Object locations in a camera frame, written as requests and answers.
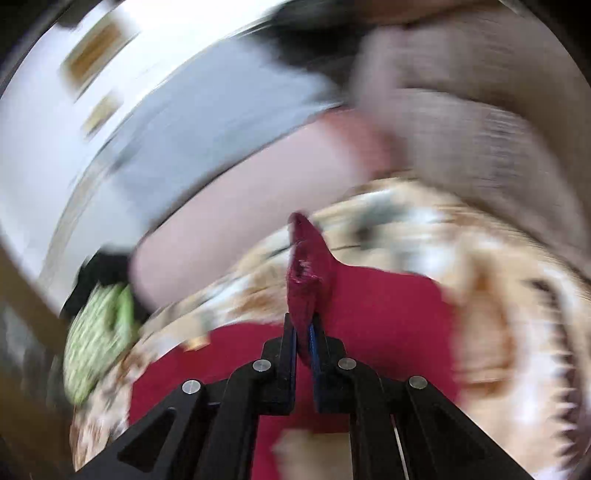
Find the small framed wall picture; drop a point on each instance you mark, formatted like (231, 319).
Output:
(101, 113)

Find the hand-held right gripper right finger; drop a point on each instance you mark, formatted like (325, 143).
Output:
(316, 357)

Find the brown wooden furniture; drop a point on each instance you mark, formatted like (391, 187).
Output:
(23, 369)

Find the grey shirt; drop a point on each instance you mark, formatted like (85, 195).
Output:
(207, 115)

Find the beige printed blanket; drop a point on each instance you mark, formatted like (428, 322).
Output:
(489, 286)

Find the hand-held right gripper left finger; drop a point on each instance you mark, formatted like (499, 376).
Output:
(280, 369)

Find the large framed wall picture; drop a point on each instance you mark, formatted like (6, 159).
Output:
(94, 53)

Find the person's left forearm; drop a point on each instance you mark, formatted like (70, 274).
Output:
(240, 217)

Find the red cloth garment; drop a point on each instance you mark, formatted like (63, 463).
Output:
(392, 323)

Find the dark cloth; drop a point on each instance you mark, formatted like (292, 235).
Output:
(314, 41)

